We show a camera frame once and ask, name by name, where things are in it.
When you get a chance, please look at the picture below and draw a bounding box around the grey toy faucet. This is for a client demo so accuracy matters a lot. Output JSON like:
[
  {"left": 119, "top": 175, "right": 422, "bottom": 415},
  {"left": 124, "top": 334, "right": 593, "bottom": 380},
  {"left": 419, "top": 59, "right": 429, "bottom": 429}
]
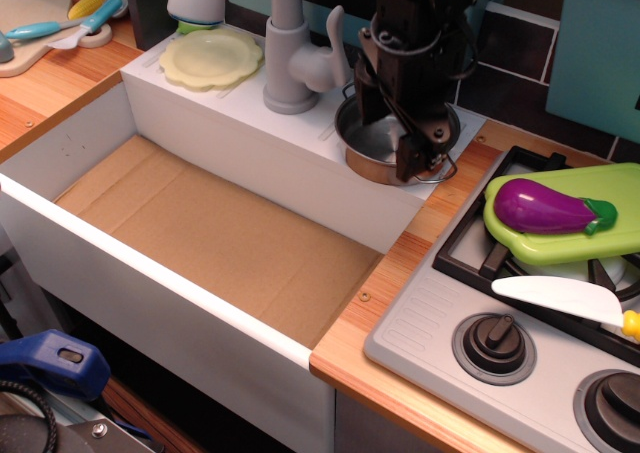
[{"left": 263, "top": 0, "right": 351, "bottom": 115}]

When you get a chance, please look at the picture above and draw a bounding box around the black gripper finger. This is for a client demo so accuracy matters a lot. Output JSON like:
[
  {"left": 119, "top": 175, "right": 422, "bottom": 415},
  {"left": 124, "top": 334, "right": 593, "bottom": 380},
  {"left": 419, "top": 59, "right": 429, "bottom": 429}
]
[
  {"left": 396, "top": 133, "right": 444, "bottom": 183},
  {"left": 354, "top": 67, "right": 391, "bottom": 125}
]

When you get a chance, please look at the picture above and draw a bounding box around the white toy sink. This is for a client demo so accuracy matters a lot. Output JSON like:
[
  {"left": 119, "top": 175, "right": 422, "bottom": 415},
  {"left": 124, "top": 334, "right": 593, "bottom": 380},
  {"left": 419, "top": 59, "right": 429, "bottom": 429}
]
[{"left": 0, "top": 26, "right": 488, "bottom": 453}]

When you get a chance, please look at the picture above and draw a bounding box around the small steel pot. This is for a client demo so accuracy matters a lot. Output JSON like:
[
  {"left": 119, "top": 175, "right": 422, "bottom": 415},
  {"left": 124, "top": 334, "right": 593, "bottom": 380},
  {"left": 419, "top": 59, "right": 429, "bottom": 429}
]
[{"left": 334, "top": 82, "right": 458, "bottom": 187}]

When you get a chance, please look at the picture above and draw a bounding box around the green cutting board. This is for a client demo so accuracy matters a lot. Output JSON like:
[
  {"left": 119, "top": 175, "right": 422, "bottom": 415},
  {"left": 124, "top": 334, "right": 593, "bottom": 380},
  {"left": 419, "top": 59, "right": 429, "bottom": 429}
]
[{"left": 483, "top": 163, "right": 639, "bottom": 265}]

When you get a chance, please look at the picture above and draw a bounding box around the black right stove knob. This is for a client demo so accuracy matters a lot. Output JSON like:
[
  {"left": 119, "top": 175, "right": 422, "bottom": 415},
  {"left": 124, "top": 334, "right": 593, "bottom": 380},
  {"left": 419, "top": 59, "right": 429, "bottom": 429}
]
[{"left": 573, "top": 370, "right": 639, "bottom": 452}]

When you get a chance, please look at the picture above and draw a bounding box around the yellow toy corn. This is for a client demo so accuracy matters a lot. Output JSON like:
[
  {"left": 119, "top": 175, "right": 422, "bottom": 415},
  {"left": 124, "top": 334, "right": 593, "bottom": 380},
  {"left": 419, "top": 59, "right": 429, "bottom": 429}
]
[{"left": 67, "top": 0, "right": 105, "bottom": 20}]

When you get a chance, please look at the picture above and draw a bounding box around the white toy knife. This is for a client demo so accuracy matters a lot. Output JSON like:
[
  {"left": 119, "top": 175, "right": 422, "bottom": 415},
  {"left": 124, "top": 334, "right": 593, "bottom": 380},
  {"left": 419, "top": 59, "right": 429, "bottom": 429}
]
[{"left": 491, "top": 276, "right": 639, "bottom": 342}]

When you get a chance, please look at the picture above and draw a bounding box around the purple toy eggplant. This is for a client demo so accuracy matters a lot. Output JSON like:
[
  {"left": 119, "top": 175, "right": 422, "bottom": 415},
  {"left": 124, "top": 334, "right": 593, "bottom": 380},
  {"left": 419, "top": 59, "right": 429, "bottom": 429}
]
[{"left": 493, "top": 178, "right": 618, "bottom": 236}]

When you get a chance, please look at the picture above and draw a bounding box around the black stove knob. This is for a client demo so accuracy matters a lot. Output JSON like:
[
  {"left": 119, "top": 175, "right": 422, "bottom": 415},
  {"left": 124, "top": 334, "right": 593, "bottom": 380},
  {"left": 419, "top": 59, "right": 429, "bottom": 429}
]
[
  {"left": 452, "top": 313, "right": 537, "bottom": 387},
  {"left": 573, "top": 370, "right": 639, "bottom": 452}
]

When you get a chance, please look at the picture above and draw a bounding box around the grey toy stove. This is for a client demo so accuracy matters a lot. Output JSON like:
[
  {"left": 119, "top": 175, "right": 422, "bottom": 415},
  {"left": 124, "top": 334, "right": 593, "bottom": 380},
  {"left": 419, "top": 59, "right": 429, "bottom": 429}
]
[{"left": 364, "top": 147, "right": 639, "bottom": 452}]

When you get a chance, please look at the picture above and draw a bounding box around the beige cutting board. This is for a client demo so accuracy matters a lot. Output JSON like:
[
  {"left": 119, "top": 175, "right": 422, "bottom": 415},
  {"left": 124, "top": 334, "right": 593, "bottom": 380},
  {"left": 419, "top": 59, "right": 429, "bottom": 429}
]
[{"left": 1, "top": 0, "right": 128, "bottom": 78}]

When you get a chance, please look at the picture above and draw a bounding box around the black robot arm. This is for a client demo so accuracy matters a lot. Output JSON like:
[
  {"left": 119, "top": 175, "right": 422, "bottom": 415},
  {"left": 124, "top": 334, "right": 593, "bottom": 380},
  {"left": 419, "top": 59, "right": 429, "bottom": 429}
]
[{"left": 355, "top": 0, "right": 477, "bottom": 183}]

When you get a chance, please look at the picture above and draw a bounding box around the blue clamp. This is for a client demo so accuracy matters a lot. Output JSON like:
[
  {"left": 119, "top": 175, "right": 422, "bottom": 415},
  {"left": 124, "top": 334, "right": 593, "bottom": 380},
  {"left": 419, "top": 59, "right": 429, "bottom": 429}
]
[{"left": 1, "top": 329, "right": 111, "bottom": 401}]

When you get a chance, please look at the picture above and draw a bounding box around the blue handled white spatula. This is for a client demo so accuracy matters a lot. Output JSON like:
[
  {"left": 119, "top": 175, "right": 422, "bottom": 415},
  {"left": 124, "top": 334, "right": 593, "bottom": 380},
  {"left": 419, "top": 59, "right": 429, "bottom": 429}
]
[{"left": 47, "top": 0, "right": 125, "bottom": 50}]

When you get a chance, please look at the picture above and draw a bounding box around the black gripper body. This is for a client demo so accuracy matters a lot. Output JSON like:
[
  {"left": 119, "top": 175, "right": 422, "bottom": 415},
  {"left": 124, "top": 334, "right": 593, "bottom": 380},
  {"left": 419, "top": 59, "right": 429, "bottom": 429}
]
[{"left": 355, "top": 27, "right": 448, "bottom": 146}]

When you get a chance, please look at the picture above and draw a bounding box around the black braided cable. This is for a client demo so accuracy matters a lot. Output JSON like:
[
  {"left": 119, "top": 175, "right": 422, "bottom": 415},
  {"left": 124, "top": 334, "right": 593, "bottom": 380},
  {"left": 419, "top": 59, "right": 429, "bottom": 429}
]
[{"left": 0, "top": 378, "right": 60, "bottom": 453}]

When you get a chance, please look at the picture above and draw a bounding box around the white green bottle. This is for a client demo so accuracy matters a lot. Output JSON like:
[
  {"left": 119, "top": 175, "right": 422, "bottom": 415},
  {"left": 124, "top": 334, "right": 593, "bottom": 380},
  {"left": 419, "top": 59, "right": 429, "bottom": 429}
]
[{"left": 167, "top": 0, "right": 226, "bottom": 34}]

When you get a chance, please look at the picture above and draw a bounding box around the blue handled spoon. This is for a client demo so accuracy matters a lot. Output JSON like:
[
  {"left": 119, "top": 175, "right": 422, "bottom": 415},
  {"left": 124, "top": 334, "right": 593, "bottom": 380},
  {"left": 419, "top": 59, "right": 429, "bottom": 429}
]
[{"left": 4, "top": 0, "right": 128, "bottom": 40}]

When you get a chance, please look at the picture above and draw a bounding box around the pale yellow plate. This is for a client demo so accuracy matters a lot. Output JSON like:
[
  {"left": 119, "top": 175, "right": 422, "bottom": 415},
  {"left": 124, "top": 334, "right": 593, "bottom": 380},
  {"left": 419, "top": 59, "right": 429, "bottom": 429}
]
[{"left": 159, "top": 29, "right": 263, "bottom": 91}]

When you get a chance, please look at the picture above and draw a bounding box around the teal bin right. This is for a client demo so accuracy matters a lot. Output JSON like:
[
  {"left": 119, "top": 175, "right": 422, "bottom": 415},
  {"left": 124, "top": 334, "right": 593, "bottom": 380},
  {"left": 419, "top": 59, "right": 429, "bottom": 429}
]
[{"left": 546, "top": 0, "right": 639, "bottom": 143}]

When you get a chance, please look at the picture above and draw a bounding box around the grey metal bracket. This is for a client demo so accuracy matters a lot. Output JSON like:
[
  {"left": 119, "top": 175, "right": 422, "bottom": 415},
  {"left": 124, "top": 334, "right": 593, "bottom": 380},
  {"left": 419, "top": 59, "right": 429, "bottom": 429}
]
[{"left": 53, "top": 420, "right": 166, "bottom": 453}]

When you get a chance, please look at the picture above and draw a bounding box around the black left stove knob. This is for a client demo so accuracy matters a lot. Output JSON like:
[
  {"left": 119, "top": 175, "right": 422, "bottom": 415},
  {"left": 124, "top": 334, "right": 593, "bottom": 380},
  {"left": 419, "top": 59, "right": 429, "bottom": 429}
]
[{"left": 452, "top": 313, "right": 537, "bottom": 387}]

